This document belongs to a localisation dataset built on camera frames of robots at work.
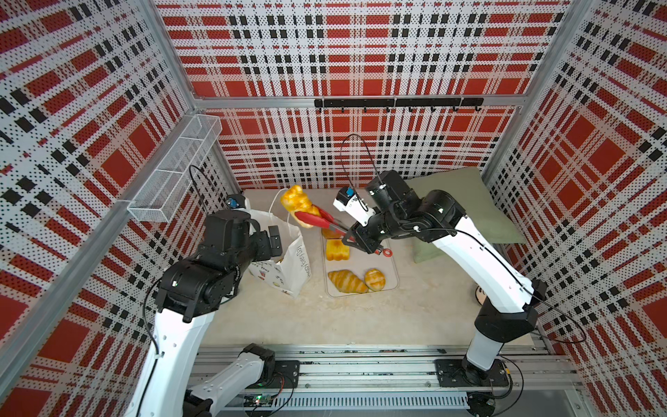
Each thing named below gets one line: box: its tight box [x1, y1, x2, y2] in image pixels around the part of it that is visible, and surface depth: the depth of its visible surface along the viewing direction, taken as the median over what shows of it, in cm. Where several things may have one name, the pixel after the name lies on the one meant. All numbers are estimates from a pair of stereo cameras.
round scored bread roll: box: [363, 267, 387, 292], surface depth 91 cm
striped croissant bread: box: [327, 269, 370, 294], surface depth 90 cm
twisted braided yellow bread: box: [280, 185, 321, 229], surface depth 64 cm
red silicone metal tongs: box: [280, 189, 321, 229], surface depth 64 cm
